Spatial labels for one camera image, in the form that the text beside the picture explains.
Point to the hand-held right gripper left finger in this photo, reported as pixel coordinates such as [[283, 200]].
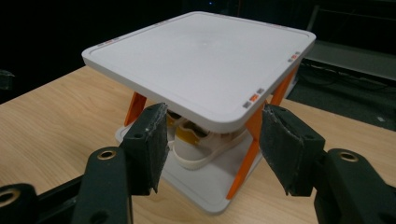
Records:
[[146, 149]]

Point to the white sneaker with yellow heel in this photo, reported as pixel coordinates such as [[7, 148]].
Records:
[[199, 146], [174, 118]]

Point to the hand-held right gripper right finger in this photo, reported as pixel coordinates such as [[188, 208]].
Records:
[[289, 152]]

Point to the white rack with orange legs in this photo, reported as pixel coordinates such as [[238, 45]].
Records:
[[202, 68]]

